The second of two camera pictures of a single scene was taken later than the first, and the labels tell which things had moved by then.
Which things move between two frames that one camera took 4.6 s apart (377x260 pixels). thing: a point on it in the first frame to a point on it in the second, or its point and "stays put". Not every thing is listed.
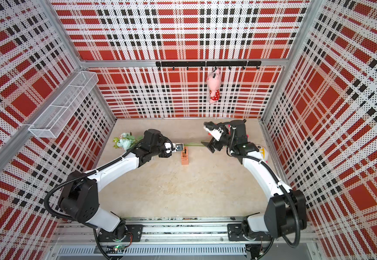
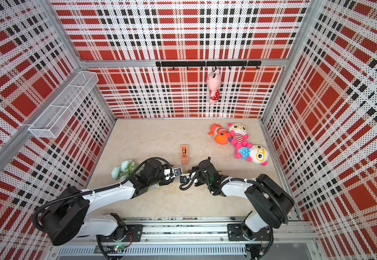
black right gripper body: (225, 141) to (201, 180)
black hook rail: (208, 64) stays put
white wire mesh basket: (63, 106) stays put
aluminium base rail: (293, 239) stays put
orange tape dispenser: (184, 156) stays put
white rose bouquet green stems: (125, 141) to (127, 169)
